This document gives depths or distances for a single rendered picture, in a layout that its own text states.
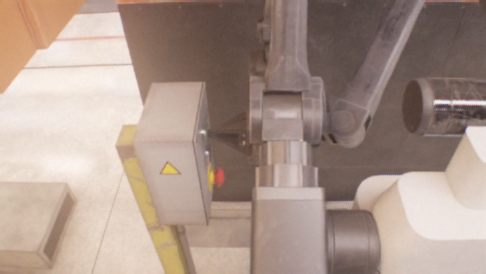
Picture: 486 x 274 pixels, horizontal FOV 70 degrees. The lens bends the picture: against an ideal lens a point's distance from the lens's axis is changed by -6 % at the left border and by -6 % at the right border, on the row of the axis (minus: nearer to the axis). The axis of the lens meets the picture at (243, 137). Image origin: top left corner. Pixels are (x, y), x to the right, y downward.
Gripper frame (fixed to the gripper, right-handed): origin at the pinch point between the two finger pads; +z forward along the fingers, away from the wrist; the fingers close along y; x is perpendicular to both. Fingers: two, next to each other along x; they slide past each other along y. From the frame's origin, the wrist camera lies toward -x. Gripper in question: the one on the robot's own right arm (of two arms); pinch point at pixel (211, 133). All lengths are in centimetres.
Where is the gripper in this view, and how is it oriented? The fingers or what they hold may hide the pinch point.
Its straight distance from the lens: 68.2
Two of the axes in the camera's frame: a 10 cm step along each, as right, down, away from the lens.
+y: -0.2, 6.9, -7.2
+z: -10.0, 0.1, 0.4
